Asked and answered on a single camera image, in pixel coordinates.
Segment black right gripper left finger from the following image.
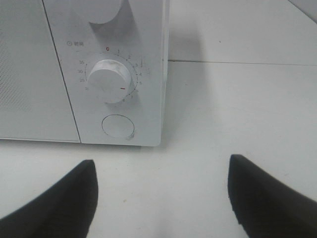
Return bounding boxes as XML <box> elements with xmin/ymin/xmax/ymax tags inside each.
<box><xmin>0</xmin><ymin>160</ymin><xmax>99</xmax><ymax>238</ymax></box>

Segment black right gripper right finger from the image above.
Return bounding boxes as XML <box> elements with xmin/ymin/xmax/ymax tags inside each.
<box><xmin>227</xmin><ymin>154</ymin><xmax>317</xmax><ymax>238</ymax></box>

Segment round white door button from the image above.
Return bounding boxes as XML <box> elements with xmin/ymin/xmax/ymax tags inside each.
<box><xmin>101</xmin><ymin>114</ymin><xmax>135</xmax><ymax>140</ymax></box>

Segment white microwave door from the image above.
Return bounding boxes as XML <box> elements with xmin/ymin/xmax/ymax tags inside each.
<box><xmin>0</xmin><ymin>0</ymin><xmax>79</xmax><ymax>143</ymax></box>

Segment white microwave knob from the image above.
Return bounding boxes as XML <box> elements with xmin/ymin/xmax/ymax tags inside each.
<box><xmin>87</xmin><ymin>59</ymin><xmax>132</xmax><ymax>104</ymax></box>
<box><xmin>76</xmin><ymin>0</ymin><xmax>124</xmax><ymax>24</ymax></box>

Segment white microwave oven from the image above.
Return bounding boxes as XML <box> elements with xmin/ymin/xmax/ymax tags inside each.
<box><xmin>0</xmin><ymin>0</ymin><xmax>170</xmax><ymax>147</ymax></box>

